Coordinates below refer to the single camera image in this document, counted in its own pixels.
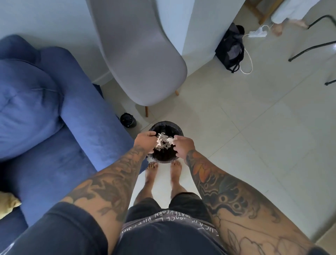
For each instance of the person's left leg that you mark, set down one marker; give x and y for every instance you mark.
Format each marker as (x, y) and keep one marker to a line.
(149, 178)

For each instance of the person's right hand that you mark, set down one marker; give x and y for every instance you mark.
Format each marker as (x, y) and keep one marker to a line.
(185, 147)

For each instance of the blue sofa back cushion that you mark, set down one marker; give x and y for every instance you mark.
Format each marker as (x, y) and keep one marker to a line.
(29, 105)

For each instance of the person's left hand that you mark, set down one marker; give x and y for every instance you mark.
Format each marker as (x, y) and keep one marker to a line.
(144, 142)

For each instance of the person's left forearm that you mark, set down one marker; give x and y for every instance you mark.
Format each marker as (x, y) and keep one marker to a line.
(110, 189)

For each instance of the person's right leg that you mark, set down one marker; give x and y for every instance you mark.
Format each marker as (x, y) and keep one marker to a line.
(176, 178)

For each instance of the black cylindrical container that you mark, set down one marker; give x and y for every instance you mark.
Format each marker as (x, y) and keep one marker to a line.
(128, 120)

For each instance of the round black metal table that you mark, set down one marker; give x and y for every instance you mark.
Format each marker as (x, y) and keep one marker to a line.
(312, 48)

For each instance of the yellow throw pillow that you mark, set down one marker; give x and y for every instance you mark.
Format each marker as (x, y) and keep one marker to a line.
(8, 203)

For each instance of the black shorts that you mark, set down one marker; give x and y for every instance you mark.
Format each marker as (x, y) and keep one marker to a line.
(147, 207)

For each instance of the black bag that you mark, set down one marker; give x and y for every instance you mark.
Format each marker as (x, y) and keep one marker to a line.
(231, 50)

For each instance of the black trash bin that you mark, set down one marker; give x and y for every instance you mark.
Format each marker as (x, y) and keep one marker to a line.
(165, 156)

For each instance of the person's leg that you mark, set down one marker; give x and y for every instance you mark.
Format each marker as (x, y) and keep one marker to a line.
(149, 178)
(176, 178)

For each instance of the blue fabric sofa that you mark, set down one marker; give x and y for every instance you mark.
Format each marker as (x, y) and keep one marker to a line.
(86, 118)

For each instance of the person's right forearm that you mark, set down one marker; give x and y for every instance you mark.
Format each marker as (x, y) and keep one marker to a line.
(241, 205)

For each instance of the grey shell chair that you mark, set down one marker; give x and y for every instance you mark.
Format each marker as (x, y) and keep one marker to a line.
(141, 52)

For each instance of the wooden bench with grey cushion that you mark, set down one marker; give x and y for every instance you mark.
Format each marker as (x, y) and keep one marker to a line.
(263, 11)

